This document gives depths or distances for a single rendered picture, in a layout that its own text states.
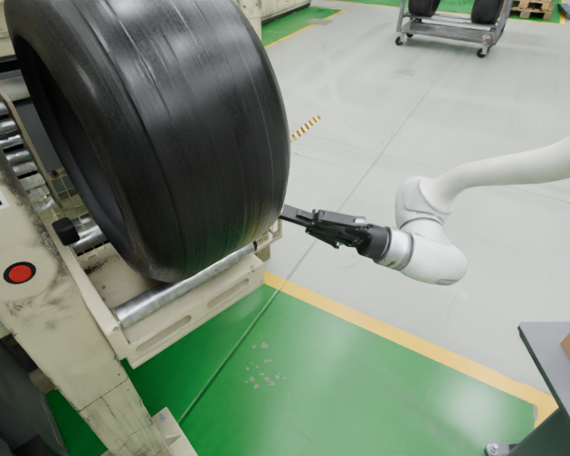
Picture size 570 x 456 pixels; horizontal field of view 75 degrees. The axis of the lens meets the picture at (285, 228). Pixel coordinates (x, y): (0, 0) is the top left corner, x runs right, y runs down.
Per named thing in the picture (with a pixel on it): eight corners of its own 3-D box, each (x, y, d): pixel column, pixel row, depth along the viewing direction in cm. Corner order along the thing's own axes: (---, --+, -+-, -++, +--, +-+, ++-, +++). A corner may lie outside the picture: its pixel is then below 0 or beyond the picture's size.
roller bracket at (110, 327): (119, 363, 72) (104, 334, 66) (55, 254, 95) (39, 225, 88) (136, 353, 74) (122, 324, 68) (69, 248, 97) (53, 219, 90)
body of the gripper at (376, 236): (389, 251, 77) (349, 238, 75) (368, 265, 84) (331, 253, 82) (390, 221, 81) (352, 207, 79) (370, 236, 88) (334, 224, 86)
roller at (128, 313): (109, 315, 71) (105, 309, 75) (120, 334, 73) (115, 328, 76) (253, 234, 89) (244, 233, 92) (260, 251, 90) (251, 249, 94)
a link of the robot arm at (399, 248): (389, 276, 85) (365, 269, 84) (390, 241, 90) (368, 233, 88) (413, 262, 77) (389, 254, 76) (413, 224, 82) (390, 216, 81)
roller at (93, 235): (61, 240, 87) (61, 240, 91) (71, 257, 88) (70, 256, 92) (192, 184, 105) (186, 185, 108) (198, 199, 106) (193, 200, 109)
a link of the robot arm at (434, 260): (389, 281, 84) (385, 236, 93) (447, 299, 88) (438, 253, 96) (419, 259, 76) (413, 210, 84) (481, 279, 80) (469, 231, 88)
